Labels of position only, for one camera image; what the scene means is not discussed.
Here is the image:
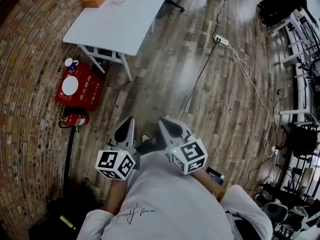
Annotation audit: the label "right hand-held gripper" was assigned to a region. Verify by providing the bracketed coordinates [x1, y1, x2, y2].
[157, 115, 209, 176]

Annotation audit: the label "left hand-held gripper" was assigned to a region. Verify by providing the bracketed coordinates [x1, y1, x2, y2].
[94, 115, 140, 181]

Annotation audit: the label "person's left forearm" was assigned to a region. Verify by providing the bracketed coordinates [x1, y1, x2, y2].
[103, 177, 130, 216]

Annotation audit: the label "person's right forearm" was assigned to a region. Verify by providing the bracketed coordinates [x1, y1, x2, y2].
[191, 168, 227, 202]

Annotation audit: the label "person's dark trousers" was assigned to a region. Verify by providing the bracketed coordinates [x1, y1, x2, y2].
[134, 131, 163, 157]

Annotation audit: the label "red fire extinguisher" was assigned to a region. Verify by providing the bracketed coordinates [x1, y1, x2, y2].
[58, 111, 90, 130]

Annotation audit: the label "person's white shirt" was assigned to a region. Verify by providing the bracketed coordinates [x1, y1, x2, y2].
[76, 151, 273, 240]

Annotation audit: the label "red fire equipment box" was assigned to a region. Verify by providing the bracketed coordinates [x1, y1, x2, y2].
[54, 62, 105, 111]

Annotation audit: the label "yellow-green marker pen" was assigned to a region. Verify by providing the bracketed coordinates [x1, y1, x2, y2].
[59, 215, 77, 230]

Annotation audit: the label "white round plate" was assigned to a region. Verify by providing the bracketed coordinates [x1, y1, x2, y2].
[61, 75, 80, 96]

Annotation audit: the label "white table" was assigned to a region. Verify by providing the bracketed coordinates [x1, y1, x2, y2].
[77, 18, 156, 82]

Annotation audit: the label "white plastic chair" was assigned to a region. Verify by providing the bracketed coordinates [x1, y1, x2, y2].
[261, 201, 290, 229]

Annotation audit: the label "white and blue mug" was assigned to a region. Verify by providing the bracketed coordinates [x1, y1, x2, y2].
[64, 57, 80, 71]

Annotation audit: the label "white power strip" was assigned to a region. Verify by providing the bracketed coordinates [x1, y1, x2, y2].
[212, 33, 230, 47]

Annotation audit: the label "white metal rack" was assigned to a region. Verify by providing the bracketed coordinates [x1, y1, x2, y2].
[272, 8, 320, 125]

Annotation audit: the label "black power cable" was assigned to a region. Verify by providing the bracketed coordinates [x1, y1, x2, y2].
[179, 0, 238, 121]

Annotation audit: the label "white power cable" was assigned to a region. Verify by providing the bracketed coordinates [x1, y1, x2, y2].
[226, 43, 278, 159]

